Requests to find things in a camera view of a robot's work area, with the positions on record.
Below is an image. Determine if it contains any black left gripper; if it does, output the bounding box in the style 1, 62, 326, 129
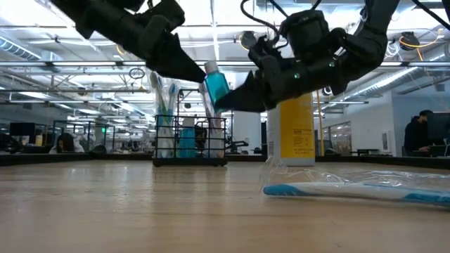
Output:
86, 3, 207, 84

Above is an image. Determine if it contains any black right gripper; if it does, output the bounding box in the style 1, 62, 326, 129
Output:
214, 34, 349, 114

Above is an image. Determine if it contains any teal mouthwash bottle white cap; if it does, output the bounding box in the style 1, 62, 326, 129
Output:
179, 117, 197, 159
203, 60, 232, 114

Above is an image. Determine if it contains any white yellow wipes canister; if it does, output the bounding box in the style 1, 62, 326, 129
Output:
266, 91, 316, 167

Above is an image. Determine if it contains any black metal rack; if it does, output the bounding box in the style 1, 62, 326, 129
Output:
52, 119, 116, 153

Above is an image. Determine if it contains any person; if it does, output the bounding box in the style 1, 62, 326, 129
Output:
49, 132, 85, 155
403, 108, 442, 157

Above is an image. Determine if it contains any black computer monitor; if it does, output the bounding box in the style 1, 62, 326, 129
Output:
427, 111, 450, 141

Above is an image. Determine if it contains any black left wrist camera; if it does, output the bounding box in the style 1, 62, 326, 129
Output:
142, 0, 186, 32

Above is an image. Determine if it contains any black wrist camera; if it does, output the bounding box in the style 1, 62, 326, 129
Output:
142, 0, 186, 32
280, 9, 333, 60

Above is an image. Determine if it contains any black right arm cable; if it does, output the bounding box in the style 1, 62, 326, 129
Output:
240, 0, 282, 36

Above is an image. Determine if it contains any black wire caddy basket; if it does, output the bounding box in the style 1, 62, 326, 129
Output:
153, 114, 229, 167

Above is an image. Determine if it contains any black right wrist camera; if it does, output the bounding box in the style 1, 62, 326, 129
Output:
280, 9, 333, 60

